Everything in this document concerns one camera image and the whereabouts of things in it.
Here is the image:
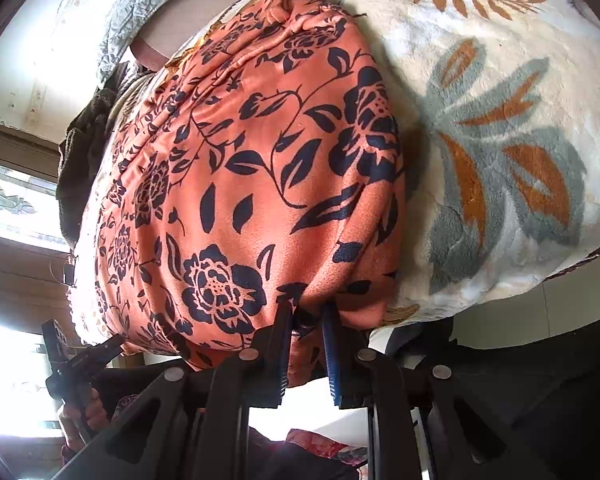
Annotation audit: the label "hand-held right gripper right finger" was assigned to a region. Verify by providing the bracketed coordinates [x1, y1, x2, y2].
[321, 307, 546, 480]

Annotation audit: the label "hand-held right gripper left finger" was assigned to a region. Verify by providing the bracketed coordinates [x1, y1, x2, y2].
[50, 304, 294, 480]

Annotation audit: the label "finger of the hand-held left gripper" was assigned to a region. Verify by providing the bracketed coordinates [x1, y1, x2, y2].
[72, 334, 127, 367]
[41, 319, 68, 363]

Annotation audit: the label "orange black floral garment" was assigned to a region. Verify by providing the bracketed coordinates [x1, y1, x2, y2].
[72, 0, 407, 392]

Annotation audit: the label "person's left hand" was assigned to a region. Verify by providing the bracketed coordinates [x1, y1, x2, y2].
[59, 387, 110, 463]

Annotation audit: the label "red floral clothing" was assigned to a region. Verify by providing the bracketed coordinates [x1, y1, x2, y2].
[250, 427, 370, 480]

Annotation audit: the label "window with patterned glass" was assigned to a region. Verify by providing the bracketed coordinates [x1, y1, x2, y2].
[0, 119, 81, 461]

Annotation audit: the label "dark brown towel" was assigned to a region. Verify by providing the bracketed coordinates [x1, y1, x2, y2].
[55, 60, 137, 252]

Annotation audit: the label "pink quilted mattress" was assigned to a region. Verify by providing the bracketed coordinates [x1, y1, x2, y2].
[129, 0, 293, 72]

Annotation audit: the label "cream leaf-print fleece blanket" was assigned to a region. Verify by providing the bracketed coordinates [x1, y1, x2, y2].
[72, 0, 600, 333]

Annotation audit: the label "grey quilted bedspread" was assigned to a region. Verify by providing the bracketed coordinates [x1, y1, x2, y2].
[96, 0, 233, 88]

